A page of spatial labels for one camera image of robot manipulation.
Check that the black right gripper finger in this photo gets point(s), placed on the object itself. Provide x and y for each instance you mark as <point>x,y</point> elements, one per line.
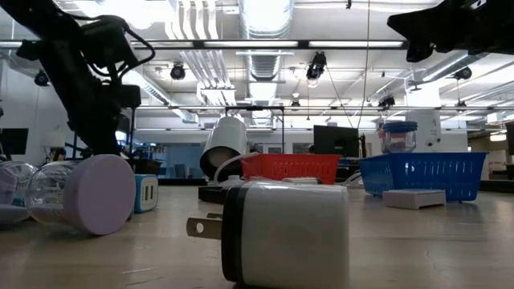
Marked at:
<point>425,42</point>
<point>421,18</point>

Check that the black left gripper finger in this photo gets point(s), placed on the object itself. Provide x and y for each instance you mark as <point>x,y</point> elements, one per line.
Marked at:
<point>96,136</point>
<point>111,136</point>

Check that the purple sand timer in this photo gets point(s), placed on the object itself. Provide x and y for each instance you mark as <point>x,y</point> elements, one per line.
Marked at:
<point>100,194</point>

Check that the teal two-port wall charger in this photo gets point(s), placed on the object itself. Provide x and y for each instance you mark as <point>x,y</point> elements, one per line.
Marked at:
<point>145,192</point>

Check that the clear jars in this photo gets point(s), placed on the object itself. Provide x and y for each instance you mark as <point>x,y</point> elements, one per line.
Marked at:
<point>399,127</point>

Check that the black digital clock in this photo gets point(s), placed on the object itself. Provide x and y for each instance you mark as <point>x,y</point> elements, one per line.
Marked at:
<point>210,195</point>

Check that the white digital clock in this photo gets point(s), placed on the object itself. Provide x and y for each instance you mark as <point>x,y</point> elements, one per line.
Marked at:
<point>413,198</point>

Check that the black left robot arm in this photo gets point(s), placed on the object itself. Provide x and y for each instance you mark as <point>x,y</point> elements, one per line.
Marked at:
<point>60,60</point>

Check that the person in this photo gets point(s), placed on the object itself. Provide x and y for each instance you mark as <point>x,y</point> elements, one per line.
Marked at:
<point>59,154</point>

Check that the white cylindrical appliance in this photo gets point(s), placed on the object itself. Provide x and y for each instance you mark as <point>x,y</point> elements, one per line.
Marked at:
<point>427,120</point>

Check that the black computer monitor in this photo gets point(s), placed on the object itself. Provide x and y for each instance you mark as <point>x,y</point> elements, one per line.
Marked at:
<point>335,140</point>
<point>16,141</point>

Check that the white spot lamp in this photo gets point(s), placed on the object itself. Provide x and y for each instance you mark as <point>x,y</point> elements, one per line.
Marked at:
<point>227,136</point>

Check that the black overhead light bar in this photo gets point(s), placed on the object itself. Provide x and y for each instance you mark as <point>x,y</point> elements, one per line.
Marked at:
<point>303,44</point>

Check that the blue plastic basket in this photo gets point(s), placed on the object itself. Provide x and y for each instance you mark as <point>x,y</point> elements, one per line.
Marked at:
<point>425,172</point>

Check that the red plastic basket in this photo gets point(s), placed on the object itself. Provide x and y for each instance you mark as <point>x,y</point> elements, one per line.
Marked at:
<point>293,166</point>

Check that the small silver white charger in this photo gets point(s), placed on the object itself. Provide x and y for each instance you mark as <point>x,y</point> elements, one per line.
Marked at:
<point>301,180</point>

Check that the white charger with black face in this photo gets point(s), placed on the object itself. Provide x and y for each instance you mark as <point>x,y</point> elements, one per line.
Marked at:
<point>289,237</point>

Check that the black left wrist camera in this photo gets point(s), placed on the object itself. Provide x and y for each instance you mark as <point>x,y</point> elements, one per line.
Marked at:
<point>129,96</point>

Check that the black overhead camera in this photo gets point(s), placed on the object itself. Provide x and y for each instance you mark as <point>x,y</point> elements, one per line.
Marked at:
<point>317,64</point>

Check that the silver ceiling air duct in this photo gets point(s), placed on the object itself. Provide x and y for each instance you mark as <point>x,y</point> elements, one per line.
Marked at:
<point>267,20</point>

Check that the black aluminium table frame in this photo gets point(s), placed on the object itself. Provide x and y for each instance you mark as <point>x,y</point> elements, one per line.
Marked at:
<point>498,186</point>

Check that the black background rig frame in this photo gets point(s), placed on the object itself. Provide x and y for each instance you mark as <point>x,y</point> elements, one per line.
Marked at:
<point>283,128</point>

